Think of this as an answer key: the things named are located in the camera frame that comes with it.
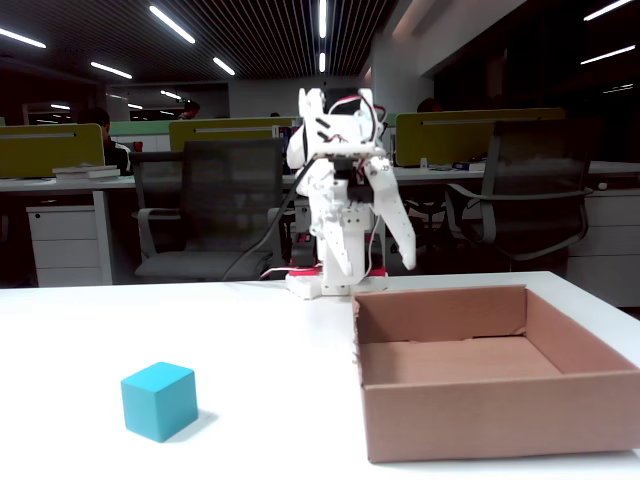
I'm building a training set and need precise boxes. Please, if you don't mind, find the dark mesh office chair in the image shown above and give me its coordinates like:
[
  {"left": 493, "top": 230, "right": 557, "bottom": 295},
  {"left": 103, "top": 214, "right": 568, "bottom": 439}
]
[
  {"left": 130, "top": 138, "right": 296, "bottom": 281},
  {"left": 444, "top": 119, "right": 604, "bottom": 274}
]

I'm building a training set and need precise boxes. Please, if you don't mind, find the red white black servo wire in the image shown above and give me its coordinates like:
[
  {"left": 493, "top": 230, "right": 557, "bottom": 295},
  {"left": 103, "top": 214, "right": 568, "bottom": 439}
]
[{"left": 324, "top": 94, "right": 390, "bottom": 147}]

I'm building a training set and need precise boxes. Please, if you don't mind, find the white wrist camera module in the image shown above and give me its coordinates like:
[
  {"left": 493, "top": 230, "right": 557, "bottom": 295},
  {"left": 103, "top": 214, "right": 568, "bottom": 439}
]
[{"left": 307, "top": 143, "right": 387, "bottom": 160}]

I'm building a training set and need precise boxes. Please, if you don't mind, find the white gripper body with black motor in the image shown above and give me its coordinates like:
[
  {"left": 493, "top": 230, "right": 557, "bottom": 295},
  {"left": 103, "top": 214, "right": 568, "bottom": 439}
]
[{"left": 306, "top": 157, "right": 376, "bottom": 237}]

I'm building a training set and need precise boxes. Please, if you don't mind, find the green desk partition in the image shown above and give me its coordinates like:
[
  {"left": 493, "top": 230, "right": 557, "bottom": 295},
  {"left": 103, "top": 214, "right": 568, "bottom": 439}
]
[{"left": 108, "top": 119, "right": 174, "bottom": 137}]

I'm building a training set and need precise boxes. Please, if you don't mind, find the stack of white books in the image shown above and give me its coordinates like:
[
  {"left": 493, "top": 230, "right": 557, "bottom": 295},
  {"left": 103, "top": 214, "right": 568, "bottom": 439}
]
[{"left": 52, "top": 163, "right": 122, "bottom": 181}]

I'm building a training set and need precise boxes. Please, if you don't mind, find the black camera cable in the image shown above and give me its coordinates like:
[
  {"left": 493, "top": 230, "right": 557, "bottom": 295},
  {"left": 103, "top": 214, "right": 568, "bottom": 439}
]
[{"left": 222, "top": 155, "right": 321, "bottom": 281}]

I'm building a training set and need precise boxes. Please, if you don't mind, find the red and black clamp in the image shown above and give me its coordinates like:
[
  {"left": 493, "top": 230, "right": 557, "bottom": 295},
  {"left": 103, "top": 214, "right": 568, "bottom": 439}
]
[{"left": 290, "top": 232, "right": 317, "bottom": 274}]

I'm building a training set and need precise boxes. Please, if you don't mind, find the brown cardboard box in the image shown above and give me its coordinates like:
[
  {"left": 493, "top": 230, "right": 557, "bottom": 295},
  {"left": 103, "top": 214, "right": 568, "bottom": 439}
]
[{"left": 351, "top": 284, "right": 640, "bottom": 464}]

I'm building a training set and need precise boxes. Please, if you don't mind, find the seated person in dark jacket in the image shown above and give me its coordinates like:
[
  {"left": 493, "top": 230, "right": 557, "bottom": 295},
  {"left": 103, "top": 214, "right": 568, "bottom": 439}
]
[{"left": 77, "top": 107, "right": 134, "bottom": 176}]

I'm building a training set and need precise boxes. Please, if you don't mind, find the blue cube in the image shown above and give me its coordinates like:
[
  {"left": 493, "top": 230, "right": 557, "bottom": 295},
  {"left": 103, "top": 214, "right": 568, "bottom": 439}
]
[{"left": 120, "top": 361, "right": 199, "bottom": 444}]

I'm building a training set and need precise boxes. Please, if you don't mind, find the white office desk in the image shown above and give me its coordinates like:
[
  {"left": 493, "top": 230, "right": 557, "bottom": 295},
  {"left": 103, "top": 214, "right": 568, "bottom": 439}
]
[
  {"left": 394, "top": 160, "right": 640, "bottom": 187},
  {"left": 0, "top": 172, "right": 301, "bottom": 287}
]

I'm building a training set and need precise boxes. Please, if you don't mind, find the row of coloured books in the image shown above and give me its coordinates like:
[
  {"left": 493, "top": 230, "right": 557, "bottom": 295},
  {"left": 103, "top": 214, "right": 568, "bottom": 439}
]
[{"left": 272, "top": 124, "right": 297, "bottom": 151}]

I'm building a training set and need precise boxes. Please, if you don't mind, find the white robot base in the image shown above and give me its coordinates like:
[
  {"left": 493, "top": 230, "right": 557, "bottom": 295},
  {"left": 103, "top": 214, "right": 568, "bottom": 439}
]
[{"left": 284, "top": 267, "right": 390, "bottom": 300}]

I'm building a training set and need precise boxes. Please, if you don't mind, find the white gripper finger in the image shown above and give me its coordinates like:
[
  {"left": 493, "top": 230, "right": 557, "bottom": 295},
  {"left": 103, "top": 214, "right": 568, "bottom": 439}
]
[
  {"left": 312, "top": 211, "right": 355, "bottom": 277},
  {"left": 363, "top": 155, "right": 418, "bottom": 272}
]

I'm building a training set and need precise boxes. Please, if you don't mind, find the white drawer cabinet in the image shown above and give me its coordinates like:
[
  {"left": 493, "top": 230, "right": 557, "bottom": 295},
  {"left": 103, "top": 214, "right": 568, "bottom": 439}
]
[
  {"left": 25, "top": 204, "right": 104, "bottom": 289},
  {"left": 567, "top": 192, "right": 640, "bottom": 307}
]

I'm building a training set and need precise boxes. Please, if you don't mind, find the yellow desk partition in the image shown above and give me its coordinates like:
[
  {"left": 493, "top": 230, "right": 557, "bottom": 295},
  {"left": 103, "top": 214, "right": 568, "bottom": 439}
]
[
  {"left": 394, "top": 107, "right": 569, "bottom": 168},
  {"left": 168, "top": 117, "right": 301, "bottom": 152},
  {"left": 0, "top": 123, "right": 106, "bottom": 180}
]

